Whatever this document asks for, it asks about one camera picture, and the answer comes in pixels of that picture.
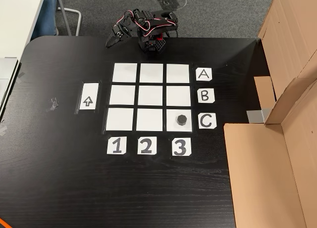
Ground black octagonal token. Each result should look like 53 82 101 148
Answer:
176 114 188 127

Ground white paper grid square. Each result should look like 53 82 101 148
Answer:
106 108 134 131
166 109 193 133
136 108 163 132
109 85 136 106
112 63 138 82
140 63 163 83
166 63 190 84
138 85 163 106
166 86 192 107

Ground grey metal desk leg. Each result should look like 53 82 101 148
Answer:
56 0 82 37

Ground black floor tape patch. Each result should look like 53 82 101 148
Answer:
156 0 187 11

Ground white arrow paper sheet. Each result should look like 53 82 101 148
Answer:
78 83 99 111

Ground person's leg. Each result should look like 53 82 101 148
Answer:
31 0 59 38

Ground paper label letter A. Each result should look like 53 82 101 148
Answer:
196 68 212 82

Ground paper label number 2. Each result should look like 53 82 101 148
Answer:
137 136 158 155

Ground white desk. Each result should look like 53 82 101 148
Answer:
0 0 48 59

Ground paper label letter B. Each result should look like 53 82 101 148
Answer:
197 89 215 104

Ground paper label number 1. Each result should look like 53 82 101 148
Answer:
106 136 127 155

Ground paper label number 3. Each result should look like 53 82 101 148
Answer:
172 137 192 157

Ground paper label letter C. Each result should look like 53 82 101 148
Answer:
198 113 217 130

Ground grey laptop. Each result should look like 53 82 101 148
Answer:
0 56 19 116

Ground grey tape strip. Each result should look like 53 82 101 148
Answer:
247 108 272 124

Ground large brown cardboard box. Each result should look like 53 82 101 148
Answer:
223 0 317 228

